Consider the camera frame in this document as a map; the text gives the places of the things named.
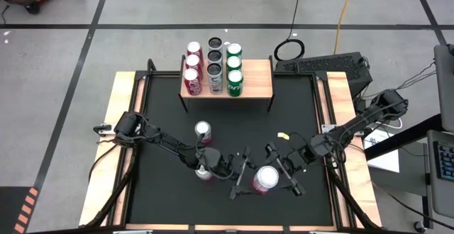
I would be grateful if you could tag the black rear frame bracket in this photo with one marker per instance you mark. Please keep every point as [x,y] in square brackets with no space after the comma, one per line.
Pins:
[151,67]

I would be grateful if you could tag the black table frame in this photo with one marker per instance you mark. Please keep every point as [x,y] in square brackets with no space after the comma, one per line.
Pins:
[166,73]

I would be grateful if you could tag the red Coca-Cola can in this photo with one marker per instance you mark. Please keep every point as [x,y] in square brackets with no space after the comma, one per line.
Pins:
[194,48]
[192,61]
[191,81]

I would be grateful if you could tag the silver corner bracket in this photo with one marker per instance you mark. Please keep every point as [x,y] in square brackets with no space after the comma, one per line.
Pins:
[133,232]
[324,232]

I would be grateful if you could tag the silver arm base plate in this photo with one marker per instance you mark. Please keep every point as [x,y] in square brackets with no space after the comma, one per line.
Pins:
[326,127]
[103,133]

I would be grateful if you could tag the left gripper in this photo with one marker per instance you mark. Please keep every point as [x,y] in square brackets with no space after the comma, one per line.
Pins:
[227,166]

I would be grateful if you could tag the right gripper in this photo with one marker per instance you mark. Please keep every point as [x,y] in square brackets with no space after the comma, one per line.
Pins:
[296,163]

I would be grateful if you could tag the black keyboard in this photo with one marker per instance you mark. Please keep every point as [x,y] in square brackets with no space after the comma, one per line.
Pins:
[446,161]

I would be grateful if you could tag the green Sprite can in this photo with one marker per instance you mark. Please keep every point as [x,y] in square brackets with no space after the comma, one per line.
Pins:
[234,63]
[235,83]
[234,49]

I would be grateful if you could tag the wooden shelf board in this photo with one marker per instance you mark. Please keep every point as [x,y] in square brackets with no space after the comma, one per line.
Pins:
[257,81]

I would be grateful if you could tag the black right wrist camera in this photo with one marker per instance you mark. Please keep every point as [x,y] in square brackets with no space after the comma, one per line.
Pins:
[299,142]

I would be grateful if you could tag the black orange-striped floor mat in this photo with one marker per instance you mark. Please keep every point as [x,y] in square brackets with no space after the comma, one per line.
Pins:
[14,209]

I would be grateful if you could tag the black caster wheel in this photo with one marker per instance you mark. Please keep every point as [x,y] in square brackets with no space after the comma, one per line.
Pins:
[419,225]

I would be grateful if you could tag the black desk leg bar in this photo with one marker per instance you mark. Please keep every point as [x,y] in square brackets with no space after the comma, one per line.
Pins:
[401,138]

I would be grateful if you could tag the yellow tape tag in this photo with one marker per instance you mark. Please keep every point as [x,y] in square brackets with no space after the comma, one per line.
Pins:
[282,135]

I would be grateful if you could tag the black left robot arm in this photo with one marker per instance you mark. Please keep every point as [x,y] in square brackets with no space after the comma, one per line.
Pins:
[170,143]

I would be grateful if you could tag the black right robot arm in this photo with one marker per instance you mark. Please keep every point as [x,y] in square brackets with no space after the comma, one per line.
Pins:
[354,124]

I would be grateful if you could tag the white Celsius Peach Vibe can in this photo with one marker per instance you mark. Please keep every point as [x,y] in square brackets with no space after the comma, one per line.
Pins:
[215,78]

